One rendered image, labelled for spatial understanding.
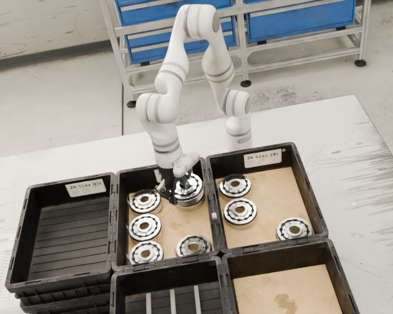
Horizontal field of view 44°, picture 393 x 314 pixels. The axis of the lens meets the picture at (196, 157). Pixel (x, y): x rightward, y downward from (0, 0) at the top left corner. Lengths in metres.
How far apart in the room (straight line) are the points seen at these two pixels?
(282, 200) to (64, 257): 0.71
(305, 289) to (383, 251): 0.36
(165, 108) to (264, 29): 2.25
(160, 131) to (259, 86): 2.33
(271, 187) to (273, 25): 1.89
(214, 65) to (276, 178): 0.44
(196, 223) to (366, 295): 0.54
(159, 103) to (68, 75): 2.97
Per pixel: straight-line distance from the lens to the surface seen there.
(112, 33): 3.23
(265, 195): 1.59
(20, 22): 4.26
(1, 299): 1.76
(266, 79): 3.57
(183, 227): 1.54
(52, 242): 1.64
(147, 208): 1.58
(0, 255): 1.87
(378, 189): 1.81
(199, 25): 1.34
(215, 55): 1.43
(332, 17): 3.45
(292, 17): 3.35
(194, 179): 1.42
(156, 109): 1.15
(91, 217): 1.66
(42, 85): 4.09
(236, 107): 1.66
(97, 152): 2.09
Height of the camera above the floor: 2.01
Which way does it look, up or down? 42 degrees down
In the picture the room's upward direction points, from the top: 11 degrees counter-clockwise
